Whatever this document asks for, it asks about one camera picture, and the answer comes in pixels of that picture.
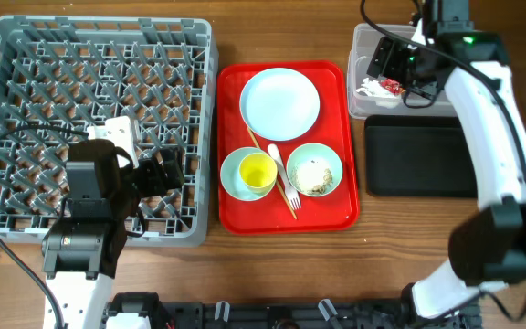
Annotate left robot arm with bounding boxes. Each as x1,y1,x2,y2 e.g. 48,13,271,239
42,139,184,328

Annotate crumpled white tissue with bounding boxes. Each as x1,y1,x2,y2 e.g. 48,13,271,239
356,78,404,109

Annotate wooden chopstick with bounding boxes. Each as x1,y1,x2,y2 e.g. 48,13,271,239
247,127,298,220

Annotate large light blue plate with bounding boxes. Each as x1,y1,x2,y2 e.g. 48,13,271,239
239,68,321,142

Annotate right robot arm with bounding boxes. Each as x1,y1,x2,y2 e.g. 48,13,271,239
367,30,526,324

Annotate grey dishwasher rack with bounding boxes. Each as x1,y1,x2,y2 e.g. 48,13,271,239
0,16,218,247

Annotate light green bowl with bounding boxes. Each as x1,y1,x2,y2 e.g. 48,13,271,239
287,143,343,197

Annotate small light blue saucer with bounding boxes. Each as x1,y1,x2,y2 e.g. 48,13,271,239
220,147,270,201

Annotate clear plastic bin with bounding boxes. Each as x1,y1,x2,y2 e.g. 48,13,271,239
346,23,457,119

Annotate yellow plastic cup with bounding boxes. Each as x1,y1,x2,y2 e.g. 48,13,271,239
239,152,278,194

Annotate red snack wrapper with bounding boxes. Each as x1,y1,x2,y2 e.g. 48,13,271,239
380,79,405,96

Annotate white plastic fork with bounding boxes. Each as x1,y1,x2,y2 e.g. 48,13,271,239
268,143,301,210

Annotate black food waste tray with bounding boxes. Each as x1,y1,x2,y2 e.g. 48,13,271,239
364,115,477,198

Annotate rice and peanut leftovers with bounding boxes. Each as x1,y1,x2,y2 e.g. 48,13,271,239
291,159,333,196

